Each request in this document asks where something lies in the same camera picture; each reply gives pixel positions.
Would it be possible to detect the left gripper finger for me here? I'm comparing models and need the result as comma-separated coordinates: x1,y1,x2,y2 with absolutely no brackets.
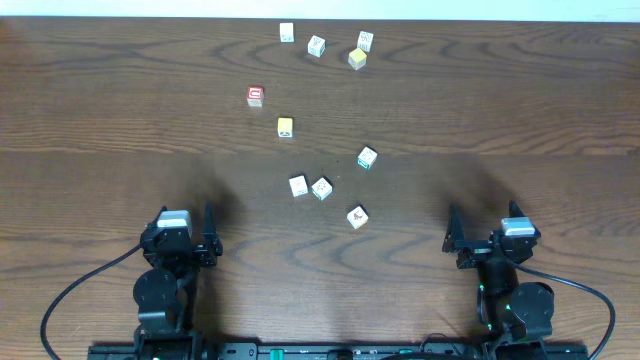
152,206,167,223
202,203,217,240

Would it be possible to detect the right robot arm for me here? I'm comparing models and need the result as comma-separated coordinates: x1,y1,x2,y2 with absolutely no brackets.
442,201,554,359

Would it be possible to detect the green edged white block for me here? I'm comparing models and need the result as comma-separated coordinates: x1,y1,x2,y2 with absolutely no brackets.
312,177,333,201

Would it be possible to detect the yellow top soccer block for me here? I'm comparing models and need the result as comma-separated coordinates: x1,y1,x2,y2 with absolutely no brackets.
277,117,294,138

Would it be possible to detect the white block brown picture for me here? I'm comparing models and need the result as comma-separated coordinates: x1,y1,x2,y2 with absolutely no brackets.
346,205,369,229

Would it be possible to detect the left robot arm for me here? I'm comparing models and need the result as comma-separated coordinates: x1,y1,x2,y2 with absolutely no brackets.
133,205,223,359

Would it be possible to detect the red top block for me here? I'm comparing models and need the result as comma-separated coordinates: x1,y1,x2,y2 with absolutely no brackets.
246,86,264,107

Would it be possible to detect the teal edged white block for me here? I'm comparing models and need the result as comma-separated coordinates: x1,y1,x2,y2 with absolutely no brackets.
357,146,378,169

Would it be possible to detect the white block number three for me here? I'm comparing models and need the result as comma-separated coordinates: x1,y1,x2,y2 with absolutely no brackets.
307,35,326,57

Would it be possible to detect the yellow top far block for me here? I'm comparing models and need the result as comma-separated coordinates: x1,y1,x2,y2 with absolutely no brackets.
348,48,367,70

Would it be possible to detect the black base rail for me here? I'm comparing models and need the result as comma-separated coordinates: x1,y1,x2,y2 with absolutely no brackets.
87,342,590,360

